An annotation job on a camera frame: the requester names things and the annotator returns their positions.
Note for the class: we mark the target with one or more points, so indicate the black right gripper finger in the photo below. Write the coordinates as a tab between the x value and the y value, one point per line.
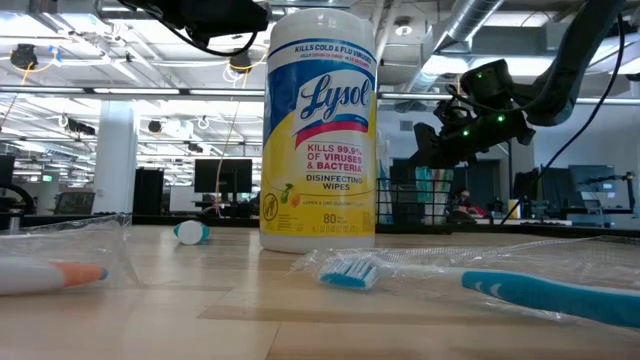
424	145

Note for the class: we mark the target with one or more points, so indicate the Lysol disinfecting wipes canister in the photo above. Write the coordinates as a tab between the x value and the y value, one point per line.
320	200

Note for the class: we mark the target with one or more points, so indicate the blue white toothbrush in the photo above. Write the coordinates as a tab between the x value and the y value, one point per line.
525	292

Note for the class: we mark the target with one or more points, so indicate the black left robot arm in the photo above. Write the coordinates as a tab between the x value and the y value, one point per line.
215	17

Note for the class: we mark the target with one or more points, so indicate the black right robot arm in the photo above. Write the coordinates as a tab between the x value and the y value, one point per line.
575	60

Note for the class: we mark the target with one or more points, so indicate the ceiling light strip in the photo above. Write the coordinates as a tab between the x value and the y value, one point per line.
135	91
410	96

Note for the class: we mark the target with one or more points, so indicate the person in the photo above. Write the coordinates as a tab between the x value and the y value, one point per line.
465	200

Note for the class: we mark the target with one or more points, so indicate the bright ceiling light panel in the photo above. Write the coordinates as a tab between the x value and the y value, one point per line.
440	65

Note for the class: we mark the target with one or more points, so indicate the yellow white cup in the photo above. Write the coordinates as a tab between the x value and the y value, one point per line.
514	209

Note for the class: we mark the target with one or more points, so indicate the dark desk monitor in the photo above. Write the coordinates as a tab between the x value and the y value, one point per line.
592	177

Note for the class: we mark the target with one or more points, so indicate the ceiling smoke detector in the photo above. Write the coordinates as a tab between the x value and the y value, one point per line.
402	27

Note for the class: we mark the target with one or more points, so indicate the black monitor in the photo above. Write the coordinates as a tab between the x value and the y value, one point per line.
227	175

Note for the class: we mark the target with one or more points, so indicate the black ceiling fixture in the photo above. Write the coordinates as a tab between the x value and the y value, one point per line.
23	56
240	62

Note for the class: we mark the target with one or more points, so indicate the black cabinet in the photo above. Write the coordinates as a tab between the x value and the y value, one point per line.
148	192

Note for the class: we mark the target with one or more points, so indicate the white pillar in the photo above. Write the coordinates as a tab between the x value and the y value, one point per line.
115	160

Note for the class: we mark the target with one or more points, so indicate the dark screen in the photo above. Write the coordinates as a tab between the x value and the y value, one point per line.
75	202

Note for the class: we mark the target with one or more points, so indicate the orange toothbrush in wrapper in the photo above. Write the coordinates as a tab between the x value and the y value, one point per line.
75	240

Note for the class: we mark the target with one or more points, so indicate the white toothbrush orange grip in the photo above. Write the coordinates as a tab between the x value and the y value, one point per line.
30	276

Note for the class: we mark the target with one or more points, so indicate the silver ceiling duct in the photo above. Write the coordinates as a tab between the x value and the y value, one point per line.
467	20

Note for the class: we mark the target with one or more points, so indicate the black aluminium table frame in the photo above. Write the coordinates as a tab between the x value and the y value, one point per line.
575	231

